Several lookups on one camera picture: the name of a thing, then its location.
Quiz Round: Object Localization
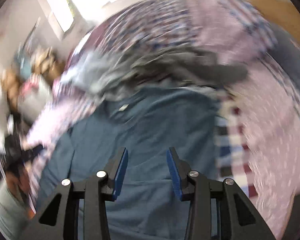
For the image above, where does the cardboard boxes stack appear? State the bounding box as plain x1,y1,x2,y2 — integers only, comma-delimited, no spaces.
0,47,65,112

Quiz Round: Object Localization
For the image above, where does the wooden headboard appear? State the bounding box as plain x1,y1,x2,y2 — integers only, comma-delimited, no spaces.
248,0,300,44

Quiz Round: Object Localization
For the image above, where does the person left forearm sleeve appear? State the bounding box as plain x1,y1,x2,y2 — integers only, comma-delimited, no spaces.
0,183,30,239

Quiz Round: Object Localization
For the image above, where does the person left hand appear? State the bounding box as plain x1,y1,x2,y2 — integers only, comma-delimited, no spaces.
6,168,34,219

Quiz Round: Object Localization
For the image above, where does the olive green garment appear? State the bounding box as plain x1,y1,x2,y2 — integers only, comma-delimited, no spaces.
102,43,249,98

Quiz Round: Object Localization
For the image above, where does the dark blue plush pillow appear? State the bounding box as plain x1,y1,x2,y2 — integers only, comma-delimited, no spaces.
269,23,300,90

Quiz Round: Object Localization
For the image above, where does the plaid bed sheet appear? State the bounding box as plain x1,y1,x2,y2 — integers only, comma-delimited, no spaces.
27,55,300,239

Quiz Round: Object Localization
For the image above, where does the plaid folded quilt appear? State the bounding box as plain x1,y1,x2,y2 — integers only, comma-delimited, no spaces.
66,0,277,68

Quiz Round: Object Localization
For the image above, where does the light blue garment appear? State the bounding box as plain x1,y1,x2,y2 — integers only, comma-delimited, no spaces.
60,50,122,95

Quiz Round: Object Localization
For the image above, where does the clear plastic storage bag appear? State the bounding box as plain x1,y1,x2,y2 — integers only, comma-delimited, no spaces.
17,74,53,124

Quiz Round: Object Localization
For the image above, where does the dark teal sweater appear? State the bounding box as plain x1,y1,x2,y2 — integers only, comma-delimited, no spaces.
36,87,218,239

